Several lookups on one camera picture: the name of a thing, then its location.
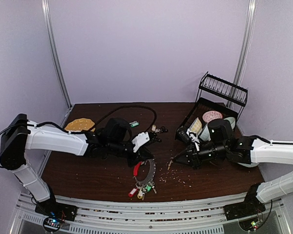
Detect left aluminium frame post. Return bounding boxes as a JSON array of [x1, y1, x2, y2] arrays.
[[41, 0, 72, 109]]

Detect yellow checked bowl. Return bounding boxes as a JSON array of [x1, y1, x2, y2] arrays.
[[187, 117, 202, 135]]

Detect yellow tag on ring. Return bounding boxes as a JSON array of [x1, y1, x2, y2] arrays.
[[137, 189, 145, 200]]

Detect metal keyring with red handle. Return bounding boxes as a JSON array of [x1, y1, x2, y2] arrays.
[[133, 159, 156, 186]]

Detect keys with yellow tag cluster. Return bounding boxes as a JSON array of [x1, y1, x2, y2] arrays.
[[151, 124, 168, 134]]

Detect pale green plate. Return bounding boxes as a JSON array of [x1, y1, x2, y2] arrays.
[[238, 163, 259, 168]]

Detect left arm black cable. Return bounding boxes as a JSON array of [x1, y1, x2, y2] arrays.
[[95, 104, 158, 134]]

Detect yellow dotted plate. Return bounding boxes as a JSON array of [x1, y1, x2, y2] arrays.
[[64, 118, 96, 132]]

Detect pale green bowl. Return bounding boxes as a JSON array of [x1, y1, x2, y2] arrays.
[[224, 117, 236, 130]]

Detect pink patterned bowl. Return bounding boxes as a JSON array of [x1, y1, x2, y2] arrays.
[[202, 110, 223, 123]]

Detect right aluminium frame post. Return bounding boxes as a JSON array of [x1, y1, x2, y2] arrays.
[[226, 0, 257, 109]]

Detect aluminium frame post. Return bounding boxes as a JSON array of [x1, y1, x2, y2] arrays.
[[226, 0, 257, 109], [41, 0, 72, 109]]

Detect key with light green tag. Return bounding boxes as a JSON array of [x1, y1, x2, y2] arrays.
[[129, 121, 139, 128]]

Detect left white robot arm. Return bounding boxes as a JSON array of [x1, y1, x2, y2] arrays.
[[0, 114, 157, 223]]

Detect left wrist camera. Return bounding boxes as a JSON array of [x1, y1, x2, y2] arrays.
[[131, 132, 162, 153]]

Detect light blue ribbed bowl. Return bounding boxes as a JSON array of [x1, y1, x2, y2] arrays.
[[199, 124, 210, 141]]

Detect red tag on ring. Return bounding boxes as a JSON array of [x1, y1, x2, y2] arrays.
[[128, 188, 138, 197]]

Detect black dish rack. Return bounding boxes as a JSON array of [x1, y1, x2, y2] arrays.
[[175, 73, 248, 143]]

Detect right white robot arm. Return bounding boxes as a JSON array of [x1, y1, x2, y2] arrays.
[[173, 118, 293, 220]]

